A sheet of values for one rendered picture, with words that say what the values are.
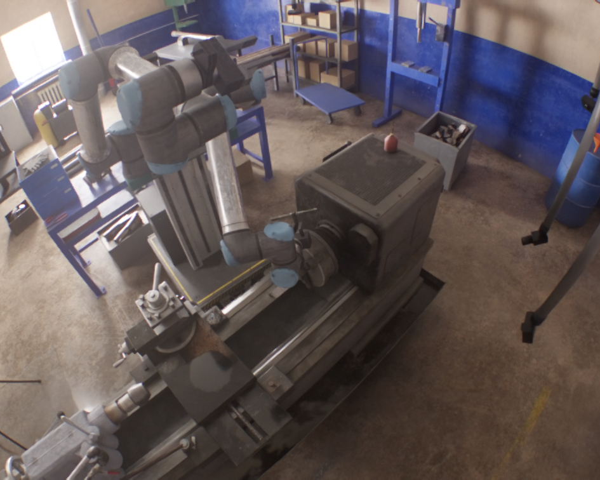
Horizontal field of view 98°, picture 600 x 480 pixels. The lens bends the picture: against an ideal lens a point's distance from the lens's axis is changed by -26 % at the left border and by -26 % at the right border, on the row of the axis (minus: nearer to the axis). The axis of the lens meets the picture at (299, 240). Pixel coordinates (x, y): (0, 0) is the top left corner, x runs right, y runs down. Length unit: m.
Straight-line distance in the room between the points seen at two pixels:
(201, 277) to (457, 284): 2.01
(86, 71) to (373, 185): 1.19
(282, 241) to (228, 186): 0.25
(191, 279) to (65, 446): 1.61
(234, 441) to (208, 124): 1.16
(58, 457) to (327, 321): 1.31
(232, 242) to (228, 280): 1.43
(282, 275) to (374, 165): 0.74
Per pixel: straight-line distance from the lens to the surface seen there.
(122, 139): 1.73
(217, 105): 0.81
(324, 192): 1.49
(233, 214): 1.11
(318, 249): 1.44
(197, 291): 2.53
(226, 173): 1.14
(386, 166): 1.64
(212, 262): 2.66
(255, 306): 1.74
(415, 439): 2.39
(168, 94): 0.71
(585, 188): 3.84
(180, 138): 0.75
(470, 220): 3.54
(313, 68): 5.58
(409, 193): 1.52
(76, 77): 1.21
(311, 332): 1.64
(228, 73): 0.77
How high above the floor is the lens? 2.30
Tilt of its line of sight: 48 degrees down
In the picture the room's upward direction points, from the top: 6 degrees counter-clockwise
